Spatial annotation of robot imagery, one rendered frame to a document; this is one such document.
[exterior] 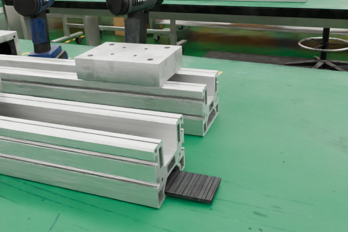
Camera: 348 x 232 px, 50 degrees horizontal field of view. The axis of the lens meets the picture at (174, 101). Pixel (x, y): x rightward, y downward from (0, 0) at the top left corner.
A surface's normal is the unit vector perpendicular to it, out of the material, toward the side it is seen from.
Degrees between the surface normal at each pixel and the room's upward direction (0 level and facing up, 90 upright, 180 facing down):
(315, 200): 0
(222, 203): 0
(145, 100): 90
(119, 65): 90
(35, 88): 90
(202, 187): 0
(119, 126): 90
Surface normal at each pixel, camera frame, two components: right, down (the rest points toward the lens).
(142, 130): -0.36, 0.39
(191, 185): -0.05, -0.92
